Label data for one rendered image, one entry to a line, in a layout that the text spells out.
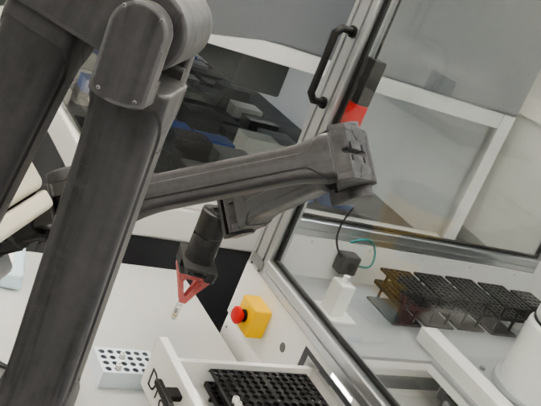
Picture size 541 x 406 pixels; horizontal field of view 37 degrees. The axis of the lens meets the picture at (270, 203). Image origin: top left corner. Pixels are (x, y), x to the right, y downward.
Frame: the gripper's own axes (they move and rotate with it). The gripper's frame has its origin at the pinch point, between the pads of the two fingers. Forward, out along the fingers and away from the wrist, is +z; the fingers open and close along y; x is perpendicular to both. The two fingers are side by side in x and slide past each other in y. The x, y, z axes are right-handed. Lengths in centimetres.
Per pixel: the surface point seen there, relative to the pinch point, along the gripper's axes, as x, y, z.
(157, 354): 4.1, -11.5, 6.5
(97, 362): 11.9, -1.6, 17.4
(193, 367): -3.9, -10.4, 8.4
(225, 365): -10.2, -8.9, 7.4
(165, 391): 4.2, -24.3, 4.9
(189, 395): 0.5, -26.1, 3.4
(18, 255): 29.9, 32.3, 17.2
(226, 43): -5, 62, -38
